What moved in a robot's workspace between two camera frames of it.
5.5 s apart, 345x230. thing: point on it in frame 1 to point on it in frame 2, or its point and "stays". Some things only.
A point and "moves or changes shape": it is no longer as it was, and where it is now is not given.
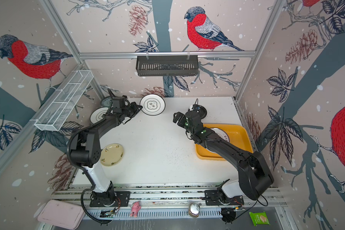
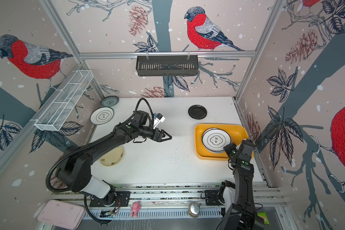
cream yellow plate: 111,154 stays
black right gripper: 185,118 to 230,146
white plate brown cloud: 153,104 moves or changes shape
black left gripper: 135,109 to 158,138
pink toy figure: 135,207 stays
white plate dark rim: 97,114 stays
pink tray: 62,214 stays
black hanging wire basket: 166,65 stays
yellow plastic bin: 238,136 stays
